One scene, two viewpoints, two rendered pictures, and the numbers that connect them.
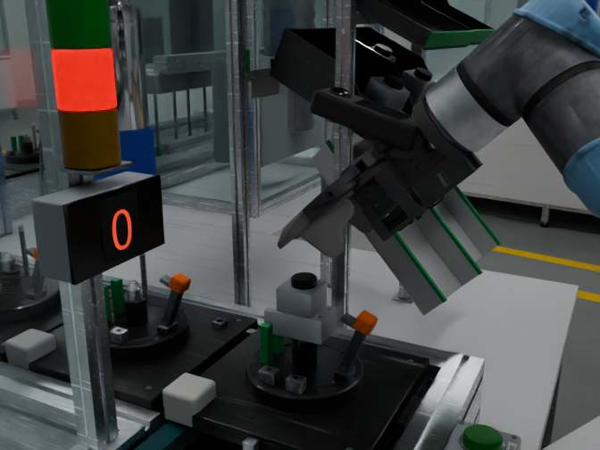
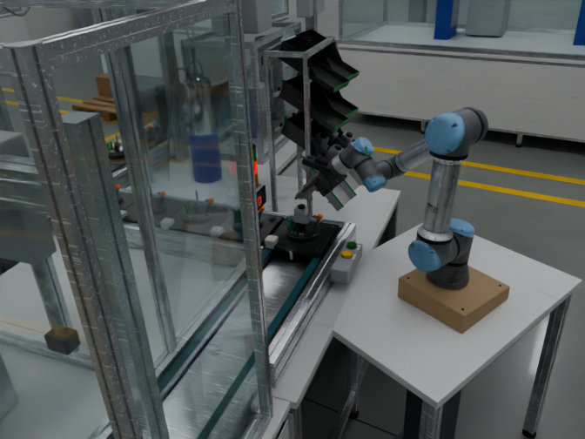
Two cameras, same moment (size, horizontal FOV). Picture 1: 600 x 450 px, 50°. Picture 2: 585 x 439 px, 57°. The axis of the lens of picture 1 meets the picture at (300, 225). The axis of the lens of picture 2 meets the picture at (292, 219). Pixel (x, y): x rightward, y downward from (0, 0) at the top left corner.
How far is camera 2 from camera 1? 1.44 m
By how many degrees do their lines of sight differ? 12
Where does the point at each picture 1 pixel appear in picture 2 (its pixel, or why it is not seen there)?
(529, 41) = (353, 152)
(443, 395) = (342, 235)
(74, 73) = not seen: hidden behind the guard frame
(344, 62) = (307, 135)
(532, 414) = (373, 239)
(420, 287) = (335, 203)
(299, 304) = (300, 212)
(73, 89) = not seen: hidden behind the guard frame
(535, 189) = (416, 110)
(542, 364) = (379, 223)
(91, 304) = not seen: hidden behind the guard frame
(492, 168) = (390, 97)
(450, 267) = (346, 193)
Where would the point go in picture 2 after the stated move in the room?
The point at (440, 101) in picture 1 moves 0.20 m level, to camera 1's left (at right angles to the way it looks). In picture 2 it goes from (335, 164) to (281, 168)
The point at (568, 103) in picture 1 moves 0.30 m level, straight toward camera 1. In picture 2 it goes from (362, 168) to (344, 205)
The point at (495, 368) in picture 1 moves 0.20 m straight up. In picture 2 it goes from (363, 226) to (364, 186)
